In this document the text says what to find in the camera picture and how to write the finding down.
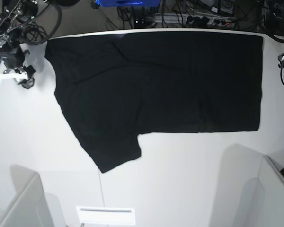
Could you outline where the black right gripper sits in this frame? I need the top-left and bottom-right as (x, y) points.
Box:
(0, 46), (36, 89)

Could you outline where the black T-shirt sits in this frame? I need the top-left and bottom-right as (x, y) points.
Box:
(45, 32), (263, 173)

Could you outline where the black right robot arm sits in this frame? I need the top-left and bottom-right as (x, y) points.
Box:
(0, 0), (62, 89)

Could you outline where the blue box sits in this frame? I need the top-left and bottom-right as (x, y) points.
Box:
(95, 0), (161, 7)

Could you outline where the grey left partition panel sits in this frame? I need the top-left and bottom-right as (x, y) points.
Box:
(0, 165), (67, 227)

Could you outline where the grey partition panel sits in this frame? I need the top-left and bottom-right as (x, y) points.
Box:
(256, 156), (284, 227)
(0, 165), (67, 227)

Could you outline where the grey right partition panel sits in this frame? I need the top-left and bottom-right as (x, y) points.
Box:
(256, 156), (284, 227)

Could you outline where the coiled black cable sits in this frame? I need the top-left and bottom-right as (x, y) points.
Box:
(18, 21), (50, 45)

